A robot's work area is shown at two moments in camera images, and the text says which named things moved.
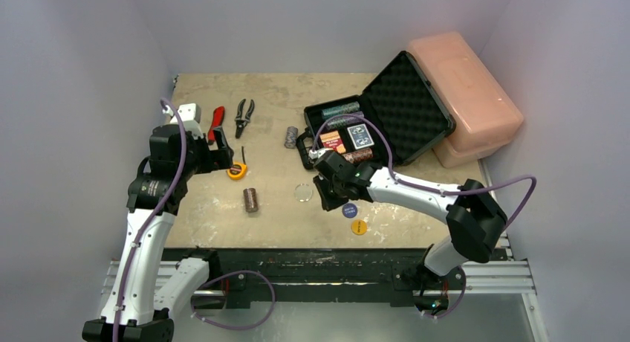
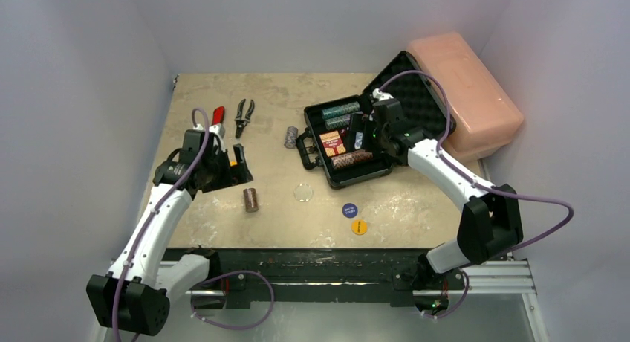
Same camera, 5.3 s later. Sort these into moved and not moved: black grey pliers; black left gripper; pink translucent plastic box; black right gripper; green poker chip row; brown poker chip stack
Moved: black right gripper; black left gripper
Not moved: green poker chip row; pink translucent plastic box; black grey pliers; brown poker chip stack
